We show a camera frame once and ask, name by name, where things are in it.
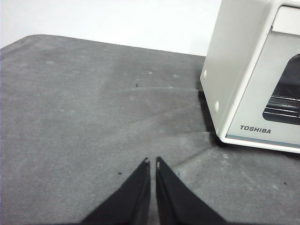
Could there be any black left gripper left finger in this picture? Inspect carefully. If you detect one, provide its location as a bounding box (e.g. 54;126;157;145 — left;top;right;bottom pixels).
81;157;151;225

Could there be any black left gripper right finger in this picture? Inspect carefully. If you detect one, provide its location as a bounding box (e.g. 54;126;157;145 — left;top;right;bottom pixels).
155;156;227;225

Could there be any cream toaster oven body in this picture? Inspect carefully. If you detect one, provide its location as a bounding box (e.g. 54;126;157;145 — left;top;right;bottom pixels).
200;0;300;154

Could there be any dark grey felt table cloth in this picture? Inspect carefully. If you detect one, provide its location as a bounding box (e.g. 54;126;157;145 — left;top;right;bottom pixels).
0;34;300;225

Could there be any metal wire oven rack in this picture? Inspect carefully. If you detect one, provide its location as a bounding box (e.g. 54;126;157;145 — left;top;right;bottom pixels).
263;93;300;120

